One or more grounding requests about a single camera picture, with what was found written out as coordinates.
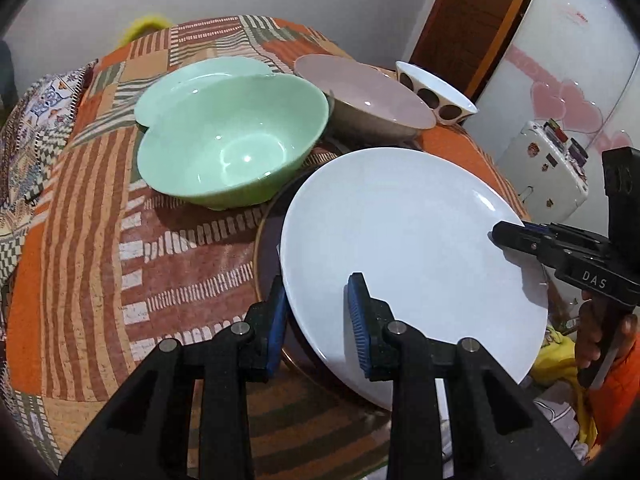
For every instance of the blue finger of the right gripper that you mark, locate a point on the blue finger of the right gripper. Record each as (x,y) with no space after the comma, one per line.
(528,238)

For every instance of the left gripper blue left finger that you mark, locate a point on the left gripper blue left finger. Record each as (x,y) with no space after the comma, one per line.
(143,431)

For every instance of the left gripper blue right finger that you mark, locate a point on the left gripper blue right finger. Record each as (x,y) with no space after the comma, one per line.
(496,431)

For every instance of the white plate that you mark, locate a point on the white plate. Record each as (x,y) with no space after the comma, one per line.
(417,227)

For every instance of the white bowl with brown dots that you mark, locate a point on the white bowl with brown dots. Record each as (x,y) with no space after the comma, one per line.
(448,104)

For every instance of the pink bowl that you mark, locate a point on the pink bowl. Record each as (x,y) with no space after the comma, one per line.
(366,103)

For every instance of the light green bowl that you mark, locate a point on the light green bowl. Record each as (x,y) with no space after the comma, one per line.
(234,143)

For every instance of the light green plate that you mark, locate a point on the light green plate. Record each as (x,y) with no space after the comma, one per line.
(190,79)

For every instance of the person right hand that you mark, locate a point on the person right hand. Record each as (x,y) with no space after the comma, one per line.
(589,332)

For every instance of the white small appliance with stickers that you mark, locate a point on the white small appliance with stickers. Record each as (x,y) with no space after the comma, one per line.
(548,179)

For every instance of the orange striped patchwork blanket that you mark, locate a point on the orange striped patchwork blanket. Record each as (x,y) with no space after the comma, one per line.
(107,267)

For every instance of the dark purple plate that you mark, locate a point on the dark purple plate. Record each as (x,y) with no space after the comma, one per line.
(297,354)

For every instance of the brown wooden door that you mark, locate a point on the brown wooden door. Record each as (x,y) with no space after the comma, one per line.
(462,41)

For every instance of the checkered patterned quilt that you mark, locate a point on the checkered patterned quilt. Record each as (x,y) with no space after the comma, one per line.
(32,140)

